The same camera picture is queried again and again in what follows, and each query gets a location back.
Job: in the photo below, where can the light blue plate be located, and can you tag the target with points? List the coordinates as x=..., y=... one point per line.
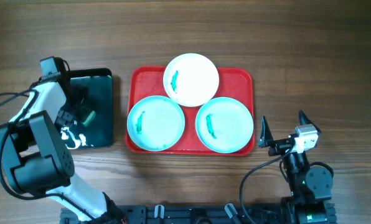
x=224, y=125
x=155, y=123

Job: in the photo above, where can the white round plate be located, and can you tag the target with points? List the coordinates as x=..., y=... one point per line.
x=191, y=79

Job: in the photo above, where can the green scouring sponge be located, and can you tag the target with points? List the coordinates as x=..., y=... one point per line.
x=85, y=115

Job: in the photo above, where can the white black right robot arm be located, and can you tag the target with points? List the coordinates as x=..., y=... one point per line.
x=310, y=183

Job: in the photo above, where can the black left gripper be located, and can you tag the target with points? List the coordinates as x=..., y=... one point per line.
x=65, y=121

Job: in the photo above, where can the red plastic tray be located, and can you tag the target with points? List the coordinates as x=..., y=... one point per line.
x=234, y=83

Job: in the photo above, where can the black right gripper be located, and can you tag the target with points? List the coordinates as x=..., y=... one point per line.
x=277, y=146

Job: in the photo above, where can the black water tray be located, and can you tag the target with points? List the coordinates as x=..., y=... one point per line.
x=99, y=133

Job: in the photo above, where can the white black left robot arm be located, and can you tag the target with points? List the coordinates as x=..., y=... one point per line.
x=35, y=161

